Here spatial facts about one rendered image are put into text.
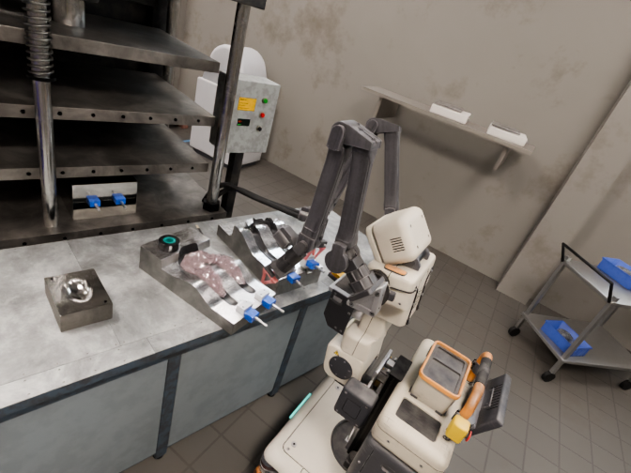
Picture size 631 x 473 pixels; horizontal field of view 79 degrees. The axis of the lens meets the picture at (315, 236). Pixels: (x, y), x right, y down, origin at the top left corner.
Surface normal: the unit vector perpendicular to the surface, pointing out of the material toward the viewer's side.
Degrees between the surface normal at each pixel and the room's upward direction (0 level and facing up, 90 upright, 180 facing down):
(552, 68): 90
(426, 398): 92
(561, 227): 90
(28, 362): 0
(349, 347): 90
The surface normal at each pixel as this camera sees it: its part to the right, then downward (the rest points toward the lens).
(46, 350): 0.27, -0.83
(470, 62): -0.52, 0.29
